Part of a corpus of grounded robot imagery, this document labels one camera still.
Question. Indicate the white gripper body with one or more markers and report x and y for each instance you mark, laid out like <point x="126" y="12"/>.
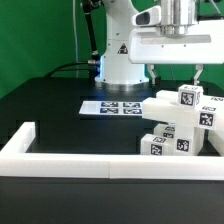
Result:
<point x="203" y="44"/>

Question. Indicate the white chair seat part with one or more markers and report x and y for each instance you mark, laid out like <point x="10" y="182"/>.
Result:
<point x="188" y="141"/>

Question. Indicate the white chair back frame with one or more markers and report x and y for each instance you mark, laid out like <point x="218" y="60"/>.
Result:
<point x="208" y="115"/>

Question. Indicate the white tagged cube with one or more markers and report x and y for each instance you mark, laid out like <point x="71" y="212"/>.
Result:
<point x="189" y="95"/>

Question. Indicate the white marker sheet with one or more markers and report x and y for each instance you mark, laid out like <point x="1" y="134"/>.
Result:
<point x="111" y="108"/>

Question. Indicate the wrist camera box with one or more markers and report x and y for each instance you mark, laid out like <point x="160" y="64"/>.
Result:
<point x="148" y="17"/>

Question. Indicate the white U-shaped fence frame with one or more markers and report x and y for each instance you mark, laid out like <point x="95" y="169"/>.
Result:
<point x="16" y="161"/>

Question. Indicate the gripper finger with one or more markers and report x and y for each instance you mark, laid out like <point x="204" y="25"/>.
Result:
<point x="197" y="75"/>
<point x="155" y="79"/>

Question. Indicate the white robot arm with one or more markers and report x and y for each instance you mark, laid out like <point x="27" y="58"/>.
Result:
<point x="171" y="32"/>

